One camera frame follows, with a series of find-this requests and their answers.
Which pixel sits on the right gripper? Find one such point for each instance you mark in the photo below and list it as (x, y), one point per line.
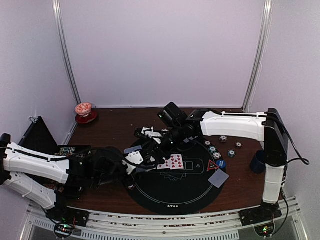
(154, 152)

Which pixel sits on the face up diamonds card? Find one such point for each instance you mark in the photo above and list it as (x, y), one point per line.
(166, 165)

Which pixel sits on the playing card seat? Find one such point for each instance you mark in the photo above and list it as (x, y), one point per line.
(132, 149)

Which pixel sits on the blue playing card deck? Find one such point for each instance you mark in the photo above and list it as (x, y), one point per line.
(145, 167)

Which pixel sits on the green chip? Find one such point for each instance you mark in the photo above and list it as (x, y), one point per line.
(212, 149)

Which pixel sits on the red triangle marker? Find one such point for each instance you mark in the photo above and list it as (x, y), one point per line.
(212, 165)

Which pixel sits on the blue round blind button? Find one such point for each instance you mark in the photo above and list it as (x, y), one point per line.
(221, 163)

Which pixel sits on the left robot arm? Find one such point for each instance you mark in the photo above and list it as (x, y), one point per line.
(18, 164)

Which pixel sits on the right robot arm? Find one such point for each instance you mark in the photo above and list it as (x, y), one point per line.
(266, 127)

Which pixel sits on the round black poker mat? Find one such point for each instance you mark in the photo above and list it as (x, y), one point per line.
(178, 192)

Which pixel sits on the red patterned bowl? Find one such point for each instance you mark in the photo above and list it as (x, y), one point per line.
(83, 109)

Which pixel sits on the black white chip stack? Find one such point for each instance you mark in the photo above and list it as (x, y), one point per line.
(223, 139)

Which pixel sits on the black poker chip case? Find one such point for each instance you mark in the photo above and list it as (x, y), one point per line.
(39, 138)

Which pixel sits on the red white chip stack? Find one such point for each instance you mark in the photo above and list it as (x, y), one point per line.
(238, 145)

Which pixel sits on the dark blue mug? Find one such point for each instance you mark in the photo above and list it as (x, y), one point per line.
(257, 164)

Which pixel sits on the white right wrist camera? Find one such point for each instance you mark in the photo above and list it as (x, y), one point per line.
(148, 133)

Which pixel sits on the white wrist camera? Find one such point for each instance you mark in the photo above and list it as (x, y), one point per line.
(133, 158)
(148, 133)

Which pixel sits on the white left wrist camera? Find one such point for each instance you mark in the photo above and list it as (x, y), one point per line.
(133, 158)

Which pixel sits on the front aluminium rail base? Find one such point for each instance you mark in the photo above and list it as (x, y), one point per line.
(223, 225)

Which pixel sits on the left aluminium frame post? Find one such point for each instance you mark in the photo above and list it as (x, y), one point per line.
(65, 53)

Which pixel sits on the aluminium frame post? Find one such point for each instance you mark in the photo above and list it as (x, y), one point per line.
(65, 53)
(261, 47)

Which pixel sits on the right aluminium frame post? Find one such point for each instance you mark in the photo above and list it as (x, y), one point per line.
(261, 47)

